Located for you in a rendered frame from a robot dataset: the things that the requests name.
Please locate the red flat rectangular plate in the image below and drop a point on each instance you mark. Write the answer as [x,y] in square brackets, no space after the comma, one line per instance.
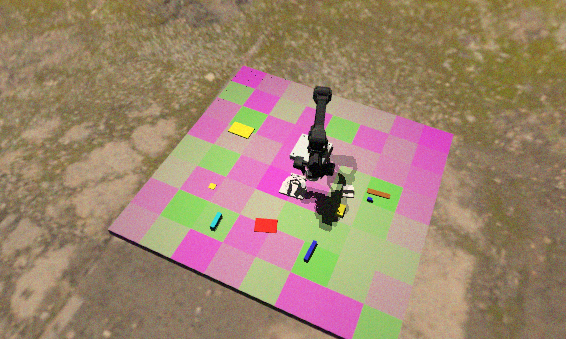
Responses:
[265,225]

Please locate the teal rectangular bar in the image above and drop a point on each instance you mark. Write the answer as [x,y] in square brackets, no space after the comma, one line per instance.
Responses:
[215,220]

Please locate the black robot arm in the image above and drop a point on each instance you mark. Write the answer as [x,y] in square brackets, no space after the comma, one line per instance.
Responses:
[317,134]

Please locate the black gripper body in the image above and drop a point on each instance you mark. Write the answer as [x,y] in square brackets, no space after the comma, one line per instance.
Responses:
[328,167]

